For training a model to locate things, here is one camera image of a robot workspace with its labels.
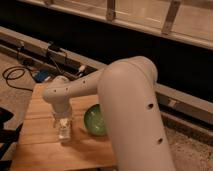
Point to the dark object at left edge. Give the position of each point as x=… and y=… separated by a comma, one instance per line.
x=7, y=137

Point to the blue object on floor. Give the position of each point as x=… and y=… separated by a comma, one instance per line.
x=41, y=76

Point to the green ceramic bowl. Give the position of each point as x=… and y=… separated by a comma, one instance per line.
x=94, y=122

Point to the clear plastic bottle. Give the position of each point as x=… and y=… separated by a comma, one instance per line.
x=64, y=130

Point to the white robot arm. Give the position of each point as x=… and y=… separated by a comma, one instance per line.
x=126, y=94

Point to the metal floor rail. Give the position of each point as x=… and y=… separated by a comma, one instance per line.
x=173, y=99

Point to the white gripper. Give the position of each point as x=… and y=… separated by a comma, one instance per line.
x=62, y=110

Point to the black power adapter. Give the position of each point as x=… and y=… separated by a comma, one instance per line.
x=53, y=47

